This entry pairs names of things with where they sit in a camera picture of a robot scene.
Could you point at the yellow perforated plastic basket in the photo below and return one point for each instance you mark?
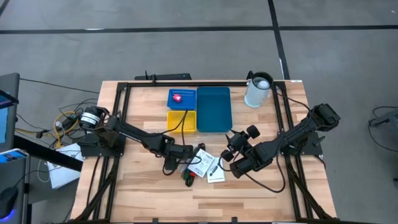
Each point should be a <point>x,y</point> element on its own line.
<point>174,123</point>

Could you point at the small pink box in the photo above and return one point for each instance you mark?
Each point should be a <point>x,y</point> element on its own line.
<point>177,98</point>

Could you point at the white box dark picture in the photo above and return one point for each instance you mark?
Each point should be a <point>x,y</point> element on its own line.
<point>216,175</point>

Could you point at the black device behind table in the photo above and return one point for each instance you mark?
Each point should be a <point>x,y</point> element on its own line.
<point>168,76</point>

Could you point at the black computer mouse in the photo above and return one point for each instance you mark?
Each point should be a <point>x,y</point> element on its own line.
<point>7,200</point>

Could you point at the white card with printed labels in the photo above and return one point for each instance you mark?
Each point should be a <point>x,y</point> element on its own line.
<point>201,162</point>

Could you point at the grey monitor with blue screen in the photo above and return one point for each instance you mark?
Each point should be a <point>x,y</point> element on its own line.
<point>9,93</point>

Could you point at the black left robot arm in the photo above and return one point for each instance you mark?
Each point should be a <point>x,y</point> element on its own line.
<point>133,133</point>

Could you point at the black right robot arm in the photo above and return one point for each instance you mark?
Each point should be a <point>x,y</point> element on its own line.
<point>298,130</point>

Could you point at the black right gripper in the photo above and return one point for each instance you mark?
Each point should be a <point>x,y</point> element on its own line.
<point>252,158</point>

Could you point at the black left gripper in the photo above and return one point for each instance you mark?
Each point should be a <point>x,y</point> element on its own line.
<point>175,152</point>

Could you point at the blue and white flat box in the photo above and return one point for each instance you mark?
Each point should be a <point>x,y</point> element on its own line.
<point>12,155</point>

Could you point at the black desk edge bar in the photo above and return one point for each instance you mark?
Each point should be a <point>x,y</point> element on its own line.
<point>46,152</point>

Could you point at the blue perforated plastic basket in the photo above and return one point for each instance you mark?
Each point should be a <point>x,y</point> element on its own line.
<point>189,104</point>

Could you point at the teal plastic bin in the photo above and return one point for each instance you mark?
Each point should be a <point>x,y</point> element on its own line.
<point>214,109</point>

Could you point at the black aluminium table frame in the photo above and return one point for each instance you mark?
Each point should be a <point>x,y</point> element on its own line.
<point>186,84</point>

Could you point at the white paper sheets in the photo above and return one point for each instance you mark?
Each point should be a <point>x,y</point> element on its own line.
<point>63,174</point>

